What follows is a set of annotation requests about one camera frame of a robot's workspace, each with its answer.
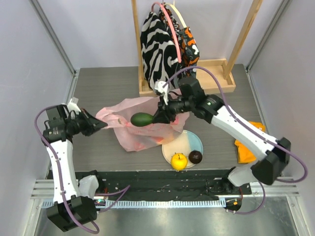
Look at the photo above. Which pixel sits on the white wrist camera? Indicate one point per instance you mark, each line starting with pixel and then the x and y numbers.
pixel 72 106
pixel 161 88

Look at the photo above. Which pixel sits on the white slotted cable duct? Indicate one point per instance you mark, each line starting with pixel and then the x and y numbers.
pixel 146 204

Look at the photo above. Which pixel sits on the fake green avocado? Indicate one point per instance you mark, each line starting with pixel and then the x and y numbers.
pixel 141 119

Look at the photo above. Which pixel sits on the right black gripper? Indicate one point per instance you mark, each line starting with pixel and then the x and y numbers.
pixel 163 112

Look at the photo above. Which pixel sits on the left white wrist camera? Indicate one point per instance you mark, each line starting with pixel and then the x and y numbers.
pixel 72 106

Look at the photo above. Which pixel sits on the wooden clothes rack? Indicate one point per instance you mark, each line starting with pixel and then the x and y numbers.
pixel 221 68

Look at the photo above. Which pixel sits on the cream wooden hanger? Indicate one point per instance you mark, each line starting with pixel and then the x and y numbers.
pixel 177 13

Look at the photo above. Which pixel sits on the orange black patterned garment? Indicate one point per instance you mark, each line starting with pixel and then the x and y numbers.
pixel 189 51

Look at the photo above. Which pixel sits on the pink plastic bag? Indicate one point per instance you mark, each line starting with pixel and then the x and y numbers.
pixel 133 138

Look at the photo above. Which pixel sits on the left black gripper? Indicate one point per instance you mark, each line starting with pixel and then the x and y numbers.
pixel 92 124

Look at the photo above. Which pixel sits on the cream and blue plate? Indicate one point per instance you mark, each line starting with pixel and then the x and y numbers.
pixel 185 144

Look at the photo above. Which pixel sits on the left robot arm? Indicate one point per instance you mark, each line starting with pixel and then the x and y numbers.
pixel 73 201

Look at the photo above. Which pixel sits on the black white zebra garment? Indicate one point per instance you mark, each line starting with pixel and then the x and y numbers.
pixel 158 50

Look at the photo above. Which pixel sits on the fake mangosteen green leaves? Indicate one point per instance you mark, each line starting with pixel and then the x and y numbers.
pixel 195 157

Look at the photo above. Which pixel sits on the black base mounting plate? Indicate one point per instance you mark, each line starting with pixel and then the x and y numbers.
pixel 166 185

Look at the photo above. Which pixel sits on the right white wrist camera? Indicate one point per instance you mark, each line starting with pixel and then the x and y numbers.
pixel 161 88

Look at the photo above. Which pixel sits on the orange folded cloth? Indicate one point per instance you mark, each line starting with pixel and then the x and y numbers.
pixel 245 156

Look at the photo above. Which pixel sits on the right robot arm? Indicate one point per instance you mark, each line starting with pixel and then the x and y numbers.
pixel 270 152

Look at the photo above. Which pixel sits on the fake orange fruit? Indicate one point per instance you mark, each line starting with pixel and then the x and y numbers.
pixel 179 161

